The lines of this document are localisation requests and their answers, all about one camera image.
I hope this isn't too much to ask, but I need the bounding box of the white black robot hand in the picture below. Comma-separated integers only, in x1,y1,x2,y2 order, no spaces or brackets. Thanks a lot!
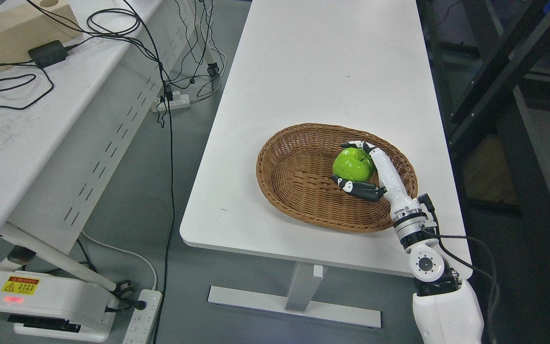
331,140,422,222

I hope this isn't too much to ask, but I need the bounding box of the green apple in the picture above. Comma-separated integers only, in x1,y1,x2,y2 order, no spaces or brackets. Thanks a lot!
332,147,375,182

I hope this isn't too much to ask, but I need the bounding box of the white robot base unit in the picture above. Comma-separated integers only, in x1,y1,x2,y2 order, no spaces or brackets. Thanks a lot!
0,270,119,343

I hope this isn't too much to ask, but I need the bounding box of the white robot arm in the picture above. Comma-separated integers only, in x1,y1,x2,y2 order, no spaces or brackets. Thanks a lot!
391,194,483,344

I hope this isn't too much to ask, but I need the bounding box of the black metal shelf rack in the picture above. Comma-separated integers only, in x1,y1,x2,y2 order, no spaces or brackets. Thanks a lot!
417,0,550,299

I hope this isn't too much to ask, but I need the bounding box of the brown wicker basket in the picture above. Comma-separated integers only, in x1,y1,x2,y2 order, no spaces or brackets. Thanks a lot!
256,123,418,233

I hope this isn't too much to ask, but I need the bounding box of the white standing desk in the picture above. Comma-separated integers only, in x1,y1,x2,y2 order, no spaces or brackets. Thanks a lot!
180,0,465,327

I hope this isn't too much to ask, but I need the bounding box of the far white power strip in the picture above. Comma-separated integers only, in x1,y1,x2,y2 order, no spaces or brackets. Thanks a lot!
150,91,191,112

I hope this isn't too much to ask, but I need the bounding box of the white floor power strip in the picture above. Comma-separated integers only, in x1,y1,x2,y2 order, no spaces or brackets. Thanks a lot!
122,289,162,344

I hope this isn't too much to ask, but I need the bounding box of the white side table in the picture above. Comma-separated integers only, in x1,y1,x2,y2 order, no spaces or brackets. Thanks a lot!
0,0,223,297

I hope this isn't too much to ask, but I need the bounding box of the black power adapter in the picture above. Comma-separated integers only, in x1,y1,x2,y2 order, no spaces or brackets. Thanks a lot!
28,41,68,68

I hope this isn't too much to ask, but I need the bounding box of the wooden block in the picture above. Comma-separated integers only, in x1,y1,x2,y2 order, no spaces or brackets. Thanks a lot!
0,0,81,64

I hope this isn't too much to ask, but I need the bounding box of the long black floor cable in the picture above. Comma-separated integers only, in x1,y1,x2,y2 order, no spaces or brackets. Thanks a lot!
27,0,176,344

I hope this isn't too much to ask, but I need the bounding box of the black looped cable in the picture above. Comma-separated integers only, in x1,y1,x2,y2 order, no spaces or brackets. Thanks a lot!
0,62,55,110

